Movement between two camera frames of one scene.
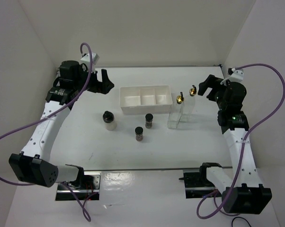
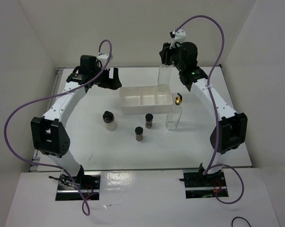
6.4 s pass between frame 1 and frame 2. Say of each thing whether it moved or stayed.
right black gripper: moved
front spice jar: stayed
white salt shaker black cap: stayed
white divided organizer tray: stayed
